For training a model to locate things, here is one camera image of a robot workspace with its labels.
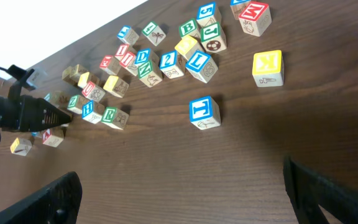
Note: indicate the yellow k block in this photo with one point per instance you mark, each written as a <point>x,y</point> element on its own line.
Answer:
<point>268,69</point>
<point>21,146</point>

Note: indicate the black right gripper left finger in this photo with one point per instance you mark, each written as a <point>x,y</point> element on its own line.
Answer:
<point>58,202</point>

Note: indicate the blue 1 block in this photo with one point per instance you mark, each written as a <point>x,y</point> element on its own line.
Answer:
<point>201,66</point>

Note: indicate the blue D block centre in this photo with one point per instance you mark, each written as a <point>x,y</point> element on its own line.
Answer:
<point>144,55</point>

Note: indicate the green J block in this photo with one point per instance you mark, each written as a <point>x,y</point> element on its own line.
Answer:
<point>213,38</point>

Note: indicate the green R block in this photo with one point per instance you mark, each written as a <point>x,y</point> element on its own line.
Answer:
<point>115,118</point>

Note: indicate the blue T block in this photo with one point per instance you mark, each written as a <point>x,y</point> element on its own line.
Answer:
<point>204,113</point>

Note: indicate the yellow O block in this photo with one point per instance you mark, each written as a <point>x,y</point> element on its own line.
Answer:
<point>116,86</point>

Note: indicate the blue H block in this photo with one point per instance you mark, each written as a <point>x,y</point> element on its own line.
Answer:
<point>92,112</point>

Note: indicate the yellow K block far left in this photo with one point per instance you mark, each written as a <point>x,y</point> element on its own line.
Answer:
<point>21,146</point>

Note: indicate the blue d block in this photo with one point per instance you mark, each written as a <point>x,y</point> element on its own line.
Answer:
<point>144,55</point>
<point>237,6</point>

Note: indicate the red I block lower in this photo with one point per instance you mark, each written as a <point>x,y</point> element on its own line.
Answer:
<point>127,62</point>

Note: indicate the blue P block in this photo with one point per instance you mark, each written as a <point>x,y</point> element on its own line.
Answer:
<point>37,134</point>

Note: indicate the yellow G block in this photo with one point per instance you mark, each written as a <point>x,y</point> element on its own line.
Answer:
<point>188,46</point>

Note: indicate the blue L block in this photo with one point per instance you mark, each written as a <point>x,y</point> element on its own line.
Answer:
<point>128,35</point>

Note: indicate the green Z block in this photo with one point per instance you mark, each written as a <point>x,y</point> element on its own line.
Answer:
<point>76,104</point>

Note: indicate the blue 5 block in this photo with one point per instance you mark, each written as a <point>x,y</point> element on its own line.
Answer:
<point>208,14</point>

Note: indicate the red A block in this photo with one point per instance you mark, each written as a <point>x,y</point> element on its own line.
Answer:
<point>52,137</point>

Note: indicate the blue D block right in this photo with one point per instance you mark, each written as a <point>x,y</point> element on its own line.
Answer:
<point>237,6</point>

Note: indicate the green B block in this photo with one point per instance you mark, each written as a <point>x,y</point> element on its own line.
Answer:
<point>191,28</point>

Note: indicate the yellow K block right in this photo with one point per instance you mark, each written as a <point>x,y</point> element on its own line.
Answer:
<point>268,69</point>

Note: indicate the red I block upper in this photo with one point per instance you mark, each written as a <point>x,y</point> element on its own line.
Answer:
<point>123,49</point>

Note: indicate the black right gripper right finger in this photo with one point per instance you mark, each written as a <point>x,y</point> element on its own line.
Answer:
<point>311,192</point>

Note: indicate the red E block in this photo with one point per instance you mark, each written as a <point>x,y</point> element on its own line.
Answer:
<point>110,65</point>

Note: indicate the blue 2 block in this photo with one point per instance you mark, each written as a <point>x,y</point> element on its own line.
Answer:
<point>172,64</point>

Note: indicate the red M block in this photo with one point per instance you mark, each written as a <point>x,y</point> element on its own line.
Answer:
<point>255,18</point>

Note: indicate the yellow C block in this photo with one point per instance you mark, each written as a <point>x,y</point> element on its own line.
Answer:
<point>87,77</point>

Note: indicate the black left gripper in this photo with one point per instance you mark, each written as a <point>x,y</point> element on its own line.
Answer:
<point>30,114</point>

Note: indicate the green N block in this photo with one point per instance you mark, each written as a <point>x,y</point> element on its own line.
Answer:
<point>150,74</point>

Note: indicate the red i block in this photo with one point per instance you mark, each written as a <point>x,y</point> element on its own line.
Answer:
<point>127,62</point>
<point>123,49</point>

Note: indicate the red U block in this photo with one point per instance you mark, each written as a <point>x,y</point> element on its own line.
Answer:
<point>93,92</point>

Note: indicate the green 4 block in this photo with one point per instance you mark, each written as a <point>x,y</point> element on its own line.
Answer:
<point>154,33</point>

